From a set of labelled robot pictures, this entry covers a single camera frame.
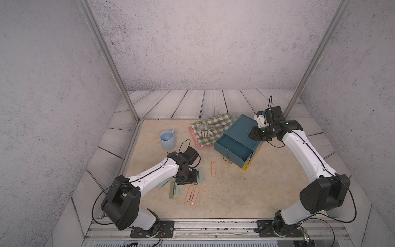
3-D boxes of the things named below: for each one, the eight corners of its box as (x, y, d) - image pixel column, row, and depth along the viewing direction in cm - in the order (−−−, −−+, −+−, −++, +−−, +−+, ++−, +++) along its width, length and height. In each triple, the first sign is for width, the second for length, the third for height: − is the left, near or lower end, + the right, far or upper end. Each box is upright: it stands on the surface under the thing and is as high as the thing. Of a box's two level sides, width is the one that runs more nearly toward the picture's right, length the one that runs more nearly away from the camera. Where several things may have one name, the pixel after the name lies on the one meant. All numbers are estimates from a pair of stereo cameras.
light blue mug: (161, 149, 106) (158, 141, 100) (163, 136, 113) (161, 129, 107) (174, 148, 106) (172, 141, 100) (176, 136, 113) (174, 128, 107)
